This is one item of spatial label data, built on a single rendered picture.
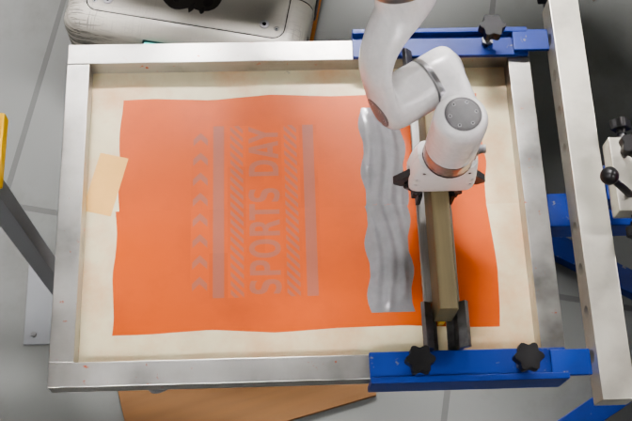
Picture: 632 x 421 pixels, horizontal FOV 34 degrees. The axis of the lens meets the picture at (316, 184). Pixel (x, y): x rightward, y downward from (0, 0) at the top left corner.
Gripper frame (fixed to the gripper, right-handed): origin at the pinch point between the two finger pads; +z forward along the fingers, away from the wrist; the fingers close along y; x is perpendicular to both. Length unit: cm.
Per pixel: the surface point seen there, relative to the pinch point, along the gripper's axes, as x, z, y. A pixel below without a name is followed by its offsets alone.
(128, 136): -13, 6, 50
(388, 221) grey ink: 2.8, 5.5, 6.9
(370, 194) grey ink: -1.9, 5.6, 9.8
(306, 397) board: 14, 99, 19
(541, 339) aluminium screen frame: 23.8, 2.4, -15.0
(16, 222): -10, 37, 76
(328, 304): 16.3, 5.9, 17.3
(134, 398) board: 13, 99, 60
